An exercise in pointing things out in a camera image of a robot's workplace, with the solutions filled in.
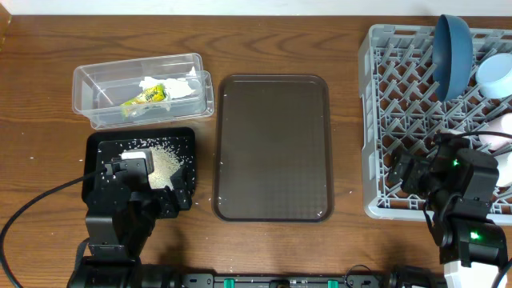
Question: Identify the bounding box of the white cup green inside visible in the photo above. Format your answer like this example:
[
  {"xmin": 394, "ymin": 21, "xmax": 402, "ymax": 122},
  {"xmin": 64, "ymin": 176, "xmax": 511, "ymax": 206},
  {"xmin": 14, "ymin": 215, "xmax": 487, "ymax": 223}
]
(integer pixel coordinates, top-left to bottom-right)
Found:
[{"xmin": 495, "ymin": 152, "xmax": 512, "ymax": 187}]

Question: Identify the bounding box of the yellow green snack wrapper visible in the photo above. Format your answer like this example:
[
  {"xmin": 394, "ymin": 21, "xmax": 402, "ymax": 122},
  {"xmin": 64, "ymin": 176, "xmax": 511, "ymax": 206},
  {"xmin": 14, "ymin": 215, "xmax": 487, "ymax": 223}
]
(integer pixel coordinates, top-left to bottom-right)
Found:
[{"xmin": 121, "ymin": 84, "xmax": 166, "ymax": 118}]

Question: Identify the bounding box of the white paper napkin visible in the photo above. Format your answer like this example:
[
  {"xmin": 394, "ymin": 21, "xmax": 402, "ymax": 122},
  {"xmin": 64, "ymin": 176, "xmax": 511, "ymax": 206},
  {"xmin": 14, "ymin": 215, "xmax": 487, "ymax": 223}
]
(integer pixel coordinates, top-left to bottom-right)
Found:
[{"xmin": 139, "ymin": 77, "xmax": 195, "ymax": 102}]

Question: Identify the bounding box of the white cup pink inside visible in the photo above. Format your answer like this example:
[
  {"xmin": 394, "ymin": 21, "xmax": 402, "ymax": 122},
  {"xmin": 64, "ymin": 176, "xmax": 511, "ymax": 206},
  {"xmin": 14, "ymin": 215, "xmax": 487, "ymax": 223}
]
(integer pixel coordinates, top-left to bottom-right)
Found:
[{"xmin": 478, "ymin": 113, "xmax": 512, "ymax": 150}]

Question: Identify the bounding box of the light blue bowl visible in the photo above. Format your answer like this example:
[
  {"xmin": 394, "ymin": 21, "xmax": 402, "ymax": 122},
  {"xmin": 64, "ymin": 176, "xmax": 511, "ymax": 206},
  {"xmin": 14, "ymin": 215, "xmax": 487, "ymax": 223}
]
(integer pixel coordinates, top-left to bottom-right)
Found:
[{"xmin": 475, "ymin": 53, "xmax": 511, "ymax": 99}]

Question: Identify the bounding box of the dark blue round plate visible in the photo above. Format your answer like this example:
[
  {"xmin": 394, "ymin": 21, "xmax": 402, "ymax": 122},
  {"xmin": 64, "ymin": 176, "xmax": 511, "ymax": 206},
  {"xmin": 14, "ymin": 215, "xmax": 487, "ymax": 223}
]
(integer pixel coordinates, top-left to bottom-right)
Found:
[{"xmin": 432, "ymin": 14, "xmax": 473, "ymax": 102}]

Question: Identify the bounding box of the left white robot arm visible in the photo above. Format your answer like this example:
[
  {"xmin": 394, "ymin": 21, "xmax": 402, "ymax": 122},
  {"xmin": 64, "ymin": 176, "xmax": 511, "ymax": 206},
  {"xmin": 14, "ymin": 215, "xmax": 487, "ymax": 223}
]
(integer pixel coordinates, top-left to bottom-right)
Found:
[{"xmin": 67, "ymin": 159, "xmax": 193, "ymax": 287}]

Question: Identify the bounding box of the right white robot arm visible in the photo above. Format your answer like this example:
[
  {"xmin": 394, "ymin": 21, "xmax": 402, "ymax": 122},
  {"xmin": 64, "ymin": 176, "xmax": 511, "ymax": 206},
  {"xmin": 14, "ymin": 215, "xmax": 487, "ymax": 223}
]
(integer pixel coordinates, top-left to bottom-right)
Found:
[{"xmin": 387, "ymin": 132, "xmax": 511, "ymax": 287}]

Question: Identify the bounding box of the grey dishwasher rack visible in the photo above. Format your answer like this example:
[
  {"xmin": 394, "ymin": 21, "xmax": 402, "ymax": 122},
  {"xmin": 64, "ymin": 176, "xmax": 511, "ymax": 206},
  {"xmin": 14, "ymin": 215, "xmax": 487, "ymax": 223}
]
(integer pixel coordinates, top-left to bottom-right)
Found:
[{"xmin": 358, "ymin": 24, "xmax": 511, "ymax": 222}]

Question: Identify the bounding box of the black plastic waste tray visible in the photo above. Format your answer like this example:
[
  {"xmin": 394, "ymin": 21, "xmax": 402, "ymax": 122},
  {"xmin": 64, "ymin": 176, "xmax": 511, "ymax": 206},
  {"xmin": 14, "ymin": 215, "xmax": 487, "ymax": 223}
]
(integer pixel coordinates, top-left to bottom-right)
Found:
[{"xmin": 82, "ymin": 127, "xmax": 196, "ymax": 202}]

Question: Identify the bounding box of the clear plastic waste bin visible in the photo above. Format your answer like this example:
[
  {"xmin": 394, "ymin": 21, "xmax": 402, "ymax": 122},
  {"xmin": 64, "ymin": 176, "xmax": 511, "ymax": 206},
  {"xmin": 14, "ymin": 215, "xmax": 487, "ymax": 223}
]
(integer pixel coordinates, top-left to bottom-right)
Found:
[{"xmin": 72, "ymin": 53, "xmax": 214, "ymax": 130}]

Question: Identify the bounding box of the spilled white rice pile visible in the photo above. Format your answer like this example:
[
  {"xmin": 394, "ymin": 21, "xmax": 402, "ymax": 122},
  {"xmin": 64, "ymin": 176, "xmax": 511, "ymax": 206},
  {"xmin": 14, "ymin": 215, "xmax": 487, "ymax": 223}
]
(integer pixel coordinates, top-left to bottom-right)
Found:
[{"xmin": 148, "ymin": 146, "xmax": 183, "ymax": 190}]

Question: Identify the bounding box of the brown plastic serving tray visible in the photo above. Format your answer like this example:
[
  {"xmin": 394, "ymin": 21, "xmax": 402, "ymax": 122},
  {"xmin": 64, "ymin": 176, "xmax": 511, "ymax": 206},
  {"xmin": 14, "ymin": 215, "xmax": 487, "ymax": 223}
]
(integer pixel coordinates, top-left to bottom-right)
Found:
[{"xmin": 213, "ymin": 74, "xmax": 334, "ymax": 223}]

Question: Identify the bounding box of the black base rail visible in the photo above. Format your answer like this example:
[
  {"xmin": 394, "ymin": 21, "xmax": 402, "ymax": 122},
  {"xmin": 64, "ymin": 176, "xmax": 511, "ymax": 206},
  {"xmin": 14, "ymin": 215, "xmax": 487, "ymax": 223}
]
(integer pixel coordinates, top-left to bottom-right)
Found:
[{"xmin": 178, "ymin": 274, "xmax": 446, "ymax": 288}]

